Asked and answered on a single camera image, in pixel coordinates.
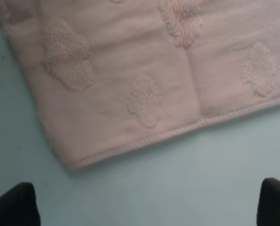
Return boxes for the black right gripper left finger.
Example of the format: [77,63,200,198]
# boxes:
[0,182,41,226]

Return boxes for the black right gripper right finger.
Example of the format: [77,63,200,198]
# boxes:
[256,178,280,226]

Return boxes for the pink towel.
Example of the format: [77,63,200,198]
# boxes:
[0,0,280,170]

